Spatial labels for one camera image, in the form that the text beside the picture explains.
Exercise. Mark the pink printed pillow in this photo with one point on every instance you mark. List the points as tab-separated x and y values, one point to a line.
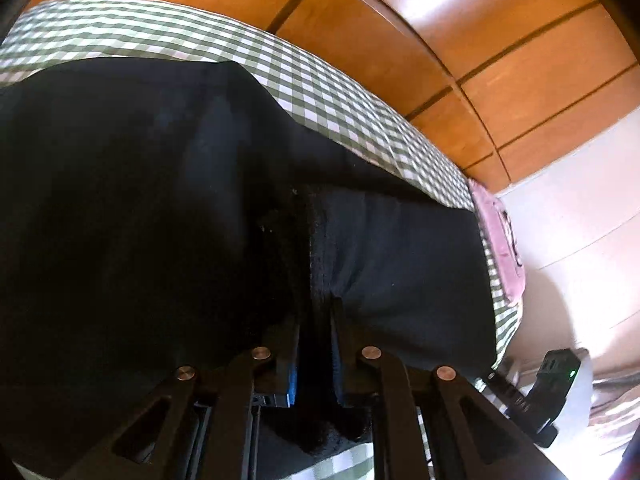
495	240

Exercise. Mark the wooden wardrobe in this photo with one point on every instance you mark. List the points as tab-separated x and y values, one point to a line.
450	35

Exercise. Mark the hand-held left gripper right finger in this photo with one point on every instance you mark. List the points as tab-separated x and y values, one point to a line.
337	375

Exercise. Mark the black pants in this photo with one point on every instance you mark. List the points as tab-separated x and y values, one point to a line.
125	210

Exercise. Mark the green checkered blanket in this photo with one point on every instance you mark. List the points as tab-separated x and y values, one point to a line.
320	95

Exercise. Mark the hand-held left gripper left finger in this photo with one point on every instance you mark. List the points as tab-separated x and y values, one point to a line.
293	385

